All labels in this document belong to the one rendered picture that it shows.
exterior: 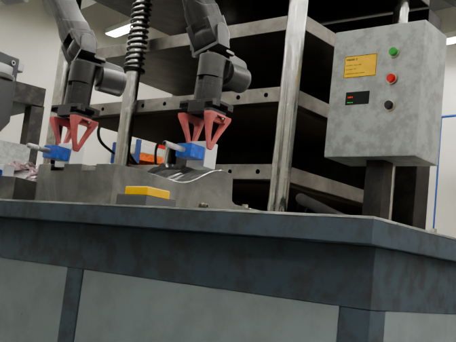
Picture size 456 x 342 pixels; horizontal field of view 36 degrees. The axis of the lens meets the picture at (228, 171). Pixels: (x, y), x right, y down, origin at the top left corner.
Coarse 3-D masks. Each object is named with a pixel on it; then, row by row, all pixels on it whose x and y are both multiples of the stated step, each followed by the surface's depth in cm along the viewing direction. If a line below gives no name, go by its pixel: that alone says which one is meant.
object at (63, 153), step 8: (32, 144) 148; (64, 144) 155; (48, 152) 151; (56, 152) 150; (64, 152) 152; (72, 152) 153; (80, 152) 155; (56, 160) 154; (64, 160) 152; (72, 160) 153; (80, 160) 155
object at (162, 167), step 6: (180, 162) 180; (156, 168) 179; (162, 168) 176; (168, 168) 177; (174, 168) 178; (180, 168) 179; (186, 168) 172; (192, 168) 173; (174, 174) 168; (180, 174) 169
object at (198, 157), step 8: (168, 144) 138; (176, 144) 140; (184, 144) 142; (192, 144) 141; (200, 144) 145; (176, 152) 143; (184, 152) 142; (192, 152) 141; (200, 152) 143; (208, 152) 144; (216, 152) 146; (192, 160) 145; (200, 160) 144; (208, 160) 144; (200, 168) 147; (208, 168) 145
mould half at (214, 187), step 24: (48, 168) 155; (72, 168) 150; (96, 168) 145; (120, 168) 142; (48, 192) 154; (72, 192) 148; (96, 192) 143; (120, 192) 142; (192, 192) 159; (216, 192) 165
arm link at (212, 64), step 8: (200, 56) 148; (208, 56) 146; (216, 56) 146; (224, 56) 148; (200, 64) 147; (208, 64) 146; (216, 64) 146; (224, 64) 148; (200, 72) 147; (208, 72) 146; (216, 72) 146; (224, 72) 148; (224, 80) 151
